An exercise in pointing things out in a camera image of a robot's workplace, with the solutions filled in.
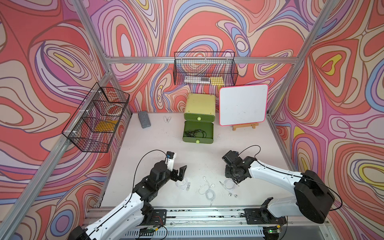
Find black wire basket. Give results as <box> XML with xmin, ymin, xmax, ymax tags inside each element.
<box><xmin>62</xmin><ymin>83</ymin><xmax>130</xmax><ymax>153</ymax></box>
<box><xmin>173</xmin><ymin>50</ymin><xmax>239</xmax><ymax>87</ymax></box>

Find pink framed whiteboard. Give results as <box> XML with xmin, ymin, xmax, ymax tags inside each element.
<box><xmin>219</xmin><ymin>84</ymin><xmax>269</xmax><ymax>126</ymax></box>

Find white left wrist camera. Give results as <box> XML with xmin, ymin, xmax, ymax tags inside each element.
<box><xmin>166</xmin><ymin>151</ymin><xmax>177</xmax><ymax>172</ymax></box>

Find black wire basket left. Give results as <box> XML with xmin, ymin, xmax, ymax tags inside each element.
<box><xmin>62</xmin><ymin>83</ymin><xmax>130</xmax><ymax>153</ymax></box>

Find white earphones middle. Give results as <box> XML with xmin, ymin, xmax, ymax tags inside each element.
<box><xmin>198</xmin><ymin>176</ymin><xmax>216</xmax><ymax>206</ymax></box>

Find wooden whiteboard easel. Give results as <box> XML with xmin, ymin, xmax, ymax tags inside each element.
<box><xmin>232</xmin><ymin>123</ymin><xmax>259</xmax><ymax>131</ymax></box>

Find white earphones right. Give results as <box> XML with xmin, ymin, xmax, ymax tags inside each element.
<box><xmin>219</xmin><ymin>179</ymin><xmax>238</xmax><ymax>198</ymax></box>

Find black wire basket back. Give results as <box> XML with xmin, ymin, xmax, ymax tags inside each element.
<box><xmin>173</xmin><ymin>50</ymin><xmax>239</xmax><ymax>87</ymax></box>

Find yellow pink drawer cabinet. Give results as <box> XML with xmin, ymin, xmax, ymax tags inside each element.
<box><xmin>184</xmin><ymin>93</ymin><xmax>216</xmax><ymax>116</ymax></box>

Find black earphones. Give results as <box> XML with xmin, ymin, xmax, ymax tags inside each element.
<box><xmin>185</xmin><ymin>131</ymin><xmax>196</xmax><ymax>138</ymax></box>
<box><xmin>192</xmin><ymin>130</ymin><xmax>207</xmax><ymax>138</ymax></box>

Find white earphones left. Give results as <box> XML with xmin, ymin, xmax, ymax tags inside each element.
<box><xmin>175</xmin><ymin>178</ymin><xmax>191</xmax><ymax>191</ymax></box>

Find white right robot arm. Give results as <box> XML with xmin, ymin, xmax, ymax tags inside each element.
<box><xmin>222</xmin><ymin>151</ymin><xmax>335</xmax><ymax>224</ymax></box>

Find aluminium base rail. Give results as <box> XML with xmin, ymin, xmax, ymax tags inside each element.
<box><xmin>121</xmin><ymin>206</ymin><xmax>336</xmax><ymax>240</ymax></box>

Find white earphones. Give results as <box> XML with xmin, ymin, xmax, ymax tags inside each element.
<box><xmin>198</xmin><ymin>176</ymin><xmax>216</xmax><ymax>206</ymax></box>
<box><xmin>219</xmin><ymin>179</ymin><xmax>238</xmax><ymax>198</ymax></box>
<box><xmin>175</xmin><ymin>178</ymin><xmax>191</xmax><ymax>191</ymax></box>

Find green top drawer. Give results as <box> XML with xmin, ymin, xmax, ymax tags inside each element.
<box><xmin>184</xmin><ymin>113</ymin><xmax>216</xmax><ymax>123</ymax></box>

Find green drawer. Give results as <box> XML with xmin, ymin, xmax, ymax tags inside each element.
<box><xmin>183</xmin><ymin>121</ymin><xmax>214</xmax><ymax>144</ymax></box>
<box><xmin>184</xmin><ymin>113</ymin><xmax>216</xmax><ymax>123</ymax></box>

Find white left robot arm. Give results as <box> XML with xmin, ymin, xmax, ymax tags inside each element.
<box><xmin>68</xmin><ymin>160</ymin><xmax>187</xmax><ymax>240</ymax></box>

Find grey felt eraser block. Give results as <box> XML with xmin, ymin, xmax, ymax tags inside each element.
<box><xmin>138</xmin><ymin>111</ymin><xmax>151</xmax><ymax>129</ymax></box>

